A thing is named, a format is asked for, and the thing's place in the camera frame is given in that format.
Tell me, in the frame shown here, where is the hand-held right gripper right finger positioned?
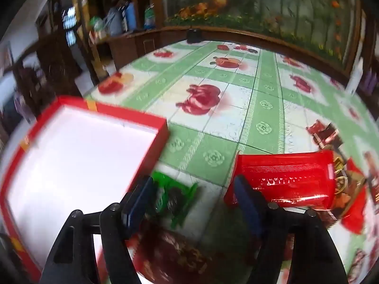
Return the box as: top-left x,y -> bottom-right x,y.
232,174 -> 350,284

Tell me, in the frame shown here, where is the red snack packet gold print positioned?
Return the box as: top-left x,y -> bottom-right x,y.
223,150 -> 338,210

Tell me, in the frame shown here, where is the grey bag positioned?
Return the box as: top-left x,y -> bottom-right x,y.
105,7 -> 123,36

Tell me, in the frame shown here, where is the green and white bag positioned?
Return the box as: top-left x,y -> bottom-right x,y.
144,4 -> 157,31

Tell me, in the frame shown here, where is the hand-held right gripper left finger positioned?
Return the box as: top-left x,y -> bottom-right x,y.
40,175 -> 159,284

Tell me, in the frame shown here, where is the blue bag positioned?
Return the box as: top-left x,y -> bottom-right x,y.
123,2 -> 137,32

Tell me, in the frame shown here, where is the black object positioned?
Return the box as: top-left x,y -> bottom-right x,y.
186,28 -> 203,44

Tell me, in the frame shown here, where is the green fruit print tablecloth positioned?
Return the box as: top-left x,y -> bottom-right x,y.
74,40 -> 379,284

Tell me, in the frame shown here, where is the dark wooden furniture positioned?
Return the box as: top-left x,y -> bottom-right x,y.
12,32 -> 83,119

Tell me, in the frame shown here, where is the glass tank with artificial plants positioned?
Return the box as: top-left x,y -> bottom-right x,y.
161,0 -> 360,71

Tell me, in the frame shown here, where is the window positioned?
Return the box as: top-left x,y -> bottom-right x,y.
61,6 -> 77,46

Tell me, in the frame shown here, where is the wooden sideboard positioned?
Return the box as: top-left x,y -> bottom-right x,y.
89,27 -> 190,76

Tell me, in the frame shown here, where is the green snack packet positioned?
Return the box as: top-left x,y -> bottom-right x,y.
148,170 -> 199,230

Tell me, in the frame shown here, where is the red gift box white inside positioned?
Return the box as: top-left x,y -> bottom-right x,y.
0,96 -> 171,281

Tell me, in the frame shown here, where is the red snack packet dark picture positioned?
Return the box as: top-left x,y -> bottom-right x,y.
326,154 -> 369,234

